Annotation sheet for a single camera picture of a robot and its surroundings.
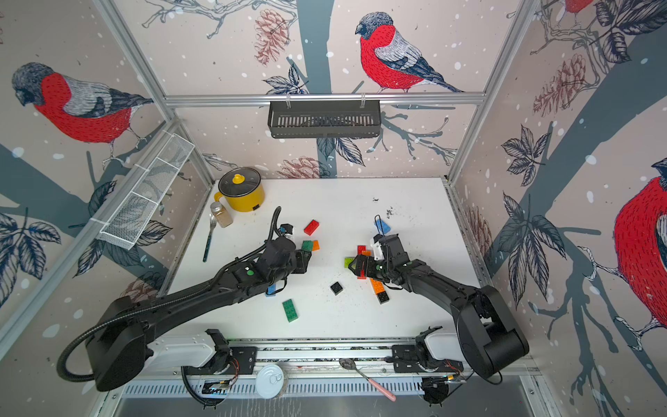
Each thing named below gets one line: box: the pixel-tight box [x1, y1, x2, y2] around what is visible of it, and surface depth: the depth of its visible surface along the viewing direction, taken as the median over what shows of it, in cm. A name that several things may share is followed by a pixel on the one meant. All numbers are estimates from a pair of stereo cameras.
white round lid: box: [255, 364, 284, 400], surface depth 67 cm
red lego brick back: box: [303, 218, 320, 237], surface depth 106 cm
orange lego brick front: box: [369, 278, 385, 295], surface depth 88 cm
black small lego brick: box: [330, 281, 344, 297], surface depth 89 cm
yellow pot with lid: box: [213, 166, 265, 212], surface depth 109 cm
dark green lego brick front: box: [282, 298, 298, 323], surface depth 83 cm
